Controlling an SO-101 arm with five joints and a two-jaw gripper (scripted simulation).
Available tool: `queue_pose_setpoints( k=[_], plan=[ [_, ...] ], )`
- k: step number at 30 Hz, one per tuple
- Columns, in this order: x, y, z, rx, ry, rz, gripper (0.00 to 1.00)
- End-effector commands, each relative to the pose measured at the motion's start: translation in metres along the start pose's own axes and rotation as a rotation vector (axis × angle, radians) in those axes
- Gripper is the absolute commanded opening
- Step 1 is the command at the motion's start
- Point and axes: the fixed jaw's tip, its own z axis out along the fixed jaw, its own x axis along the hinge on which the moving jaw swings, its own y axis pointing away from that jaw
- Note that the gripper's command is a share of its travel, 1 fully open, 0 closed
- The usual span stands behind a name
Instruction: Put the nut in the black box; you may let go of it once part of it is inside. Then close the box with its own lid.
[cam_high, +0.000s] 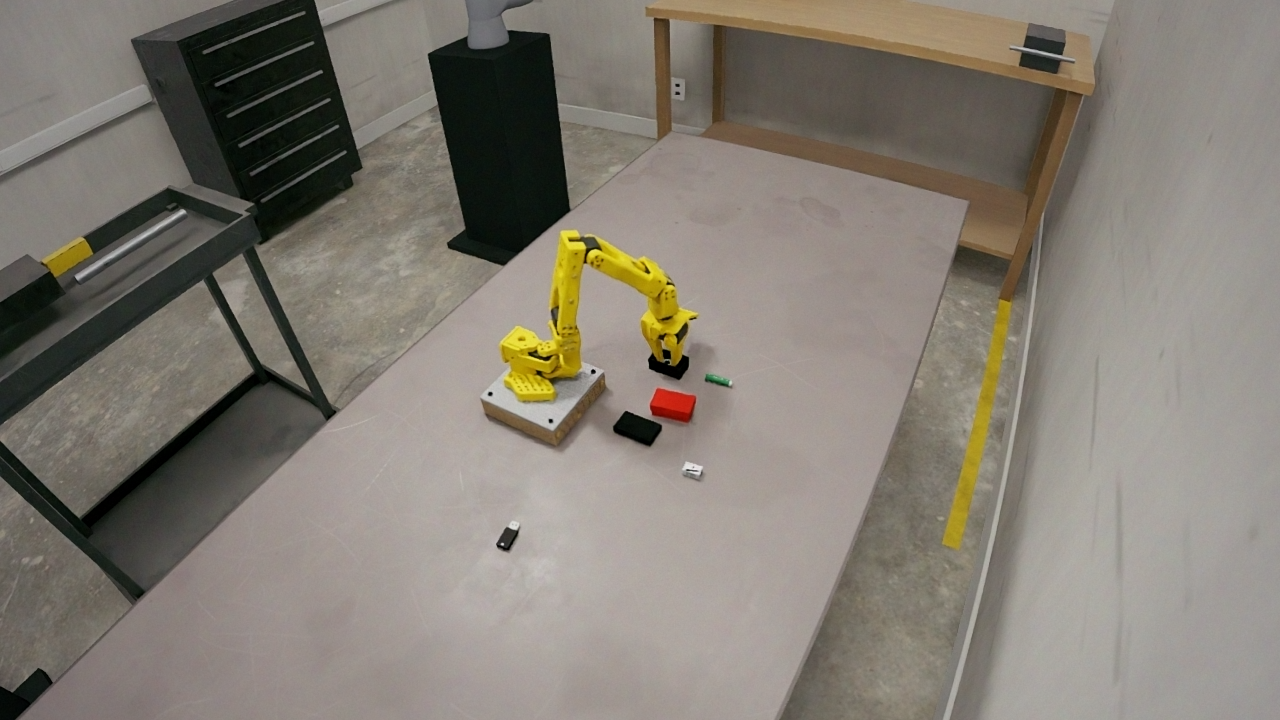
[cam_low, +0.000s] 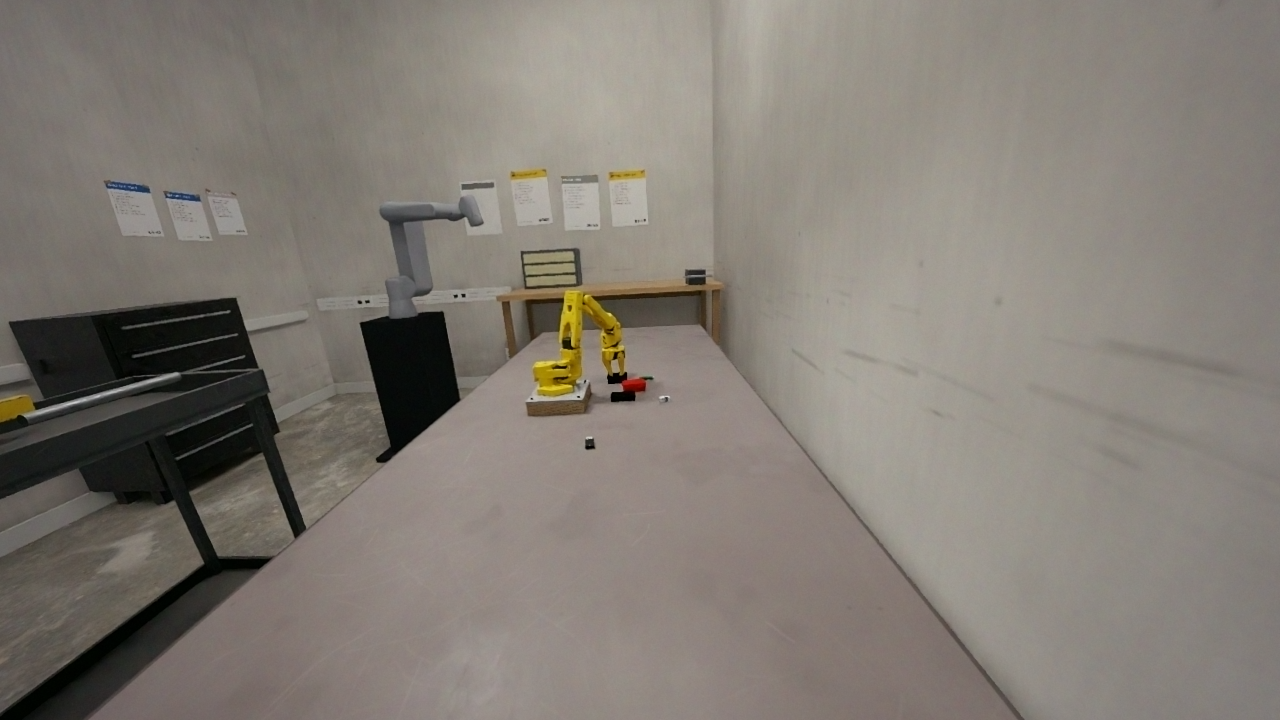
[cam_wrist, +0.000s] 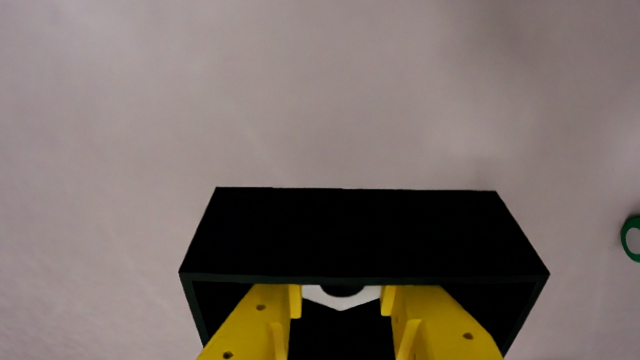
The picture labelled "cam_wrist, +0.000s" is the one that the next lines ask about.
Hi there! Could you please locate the green aaa battery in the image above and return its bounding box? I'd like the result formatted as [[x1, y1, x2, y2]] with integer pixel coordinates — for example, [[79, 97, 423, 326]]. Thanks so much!
[[621, 218, 640, 263]]

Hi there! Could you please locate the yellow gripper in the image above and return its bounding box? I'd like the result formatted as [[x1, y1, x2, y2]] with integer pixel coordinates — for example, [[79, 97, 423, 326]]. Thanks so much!
[[196, 284, 504, 360]]

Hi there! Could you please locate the grey hex nut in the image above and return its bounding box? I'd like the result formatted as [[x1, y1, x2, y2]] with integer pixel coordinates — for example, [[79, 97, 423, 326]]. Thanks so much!
[[302, 285, 382, 311]]

